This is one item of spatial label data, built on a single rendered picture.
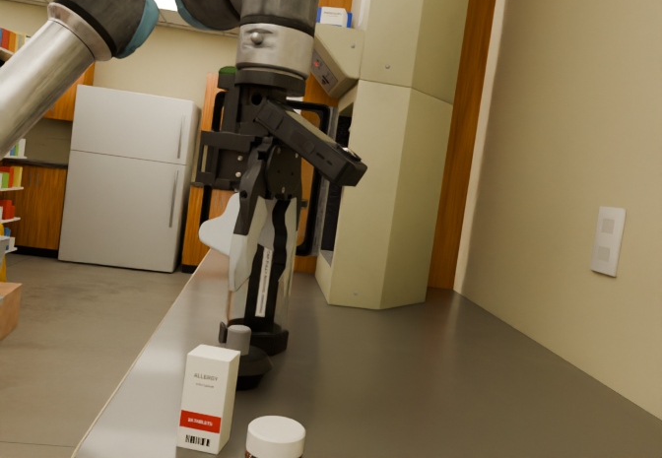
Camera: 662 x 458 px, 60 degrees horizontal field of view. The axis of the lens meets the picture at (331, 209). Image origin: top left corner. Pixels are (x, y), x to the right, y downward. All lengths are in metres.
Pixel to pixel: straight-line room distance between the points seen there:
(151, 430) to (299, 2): 0.43
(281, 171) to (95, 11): 0.51
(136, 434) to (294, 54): 0.39
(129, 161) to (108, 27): 5.24
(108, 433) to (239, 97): 0.34
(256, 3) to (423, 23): 0.73
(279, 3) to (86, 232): 5.85
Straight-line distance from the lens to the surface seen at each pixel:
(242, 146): 0.56
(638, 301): 1.03
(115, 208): 6.25
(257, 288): 0.82
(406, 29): 1.25
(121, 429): 0.61
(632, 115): 1.11
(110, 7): 1.00
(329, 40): 1.22
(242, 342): 0.72
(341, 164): 0.52
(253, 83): 0.56
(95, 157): 6.29
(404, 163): 1.23
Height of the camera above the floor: 1.20
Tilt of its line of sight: 3 degrees down
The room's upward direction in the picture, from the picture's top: 8 degrees clockwise
